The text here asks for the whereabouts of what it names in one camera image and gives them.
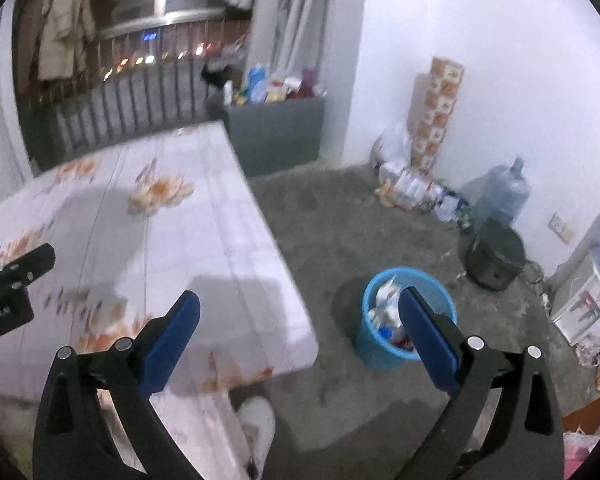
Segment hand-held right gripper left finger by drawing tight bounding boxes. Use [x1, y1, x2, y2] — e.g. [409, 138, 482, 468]
[32, 290, 202, 480]

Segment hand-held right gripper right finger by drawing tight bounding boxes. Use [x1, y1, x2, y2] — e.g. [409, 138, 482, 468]
[397, 285, 566, 480]

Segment blue plastic basket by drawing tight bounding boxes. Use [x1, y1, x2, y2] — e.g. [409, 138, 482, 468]
[355, 266, 458, 372]

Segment black rice cooker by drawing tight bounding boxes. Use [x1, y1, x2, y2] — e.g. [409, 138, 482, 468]
[464, 217, 527, 292]

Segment person's white shoe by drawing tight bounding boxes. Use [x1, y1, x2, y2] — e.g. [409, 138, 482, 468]
[237, 396, 277, 480]

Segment floral tablecloth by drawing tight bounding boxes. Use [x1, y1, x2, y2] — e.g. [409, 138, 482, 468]
[0, 122, 321, 480]

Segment white carton box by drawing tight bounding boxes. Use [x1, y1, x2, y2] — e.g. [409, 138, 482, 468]
[550, 275, 600, 346]

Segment pile of paper packets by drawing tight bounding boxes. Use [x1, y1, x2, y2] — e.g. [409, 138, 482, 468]
[375, 160, 473, 223]

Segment large blue water jug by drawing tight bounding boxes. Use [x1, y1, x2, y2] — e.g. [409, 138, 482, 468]
[472, 156, 533, 231]

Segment pink plastic bag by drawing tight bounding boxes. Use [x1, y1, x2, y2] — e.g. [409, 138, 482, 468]
[562, 425, 600, 480]

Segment white plastic bag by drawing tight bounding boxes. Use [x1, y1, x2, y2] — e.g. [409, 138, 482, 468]
[371, 125, 413, 171]

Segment brown hanging garment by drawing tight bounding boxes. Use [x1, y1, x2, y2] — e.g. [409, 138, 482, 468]
[17, 0, 43, 96]

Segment patterned cardboard box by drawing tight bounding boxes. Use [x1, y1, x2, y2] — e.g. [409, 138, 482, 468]
[407, 56, 466, 171]

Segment grey cabinet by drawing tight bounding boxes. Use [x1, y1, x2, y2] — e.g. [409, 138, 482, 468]
[207, 95, 327, 178]

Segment beige padded coat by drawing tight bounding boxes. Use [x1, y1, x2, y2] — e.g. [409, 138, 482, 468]
[37, 0, 98, 81]

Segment metal balcony railing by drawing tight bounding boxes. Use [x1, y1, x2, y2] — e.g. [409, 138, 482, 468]
[17, 7, 253, 166]

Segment white curtain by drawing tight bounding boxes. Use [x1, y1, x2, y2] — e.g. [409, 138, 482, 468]
[250, 0, 331, 86]

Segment wall socket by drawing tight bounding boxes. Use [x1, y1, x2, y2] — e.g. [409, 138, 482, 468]
[549, 212, 576, 246]

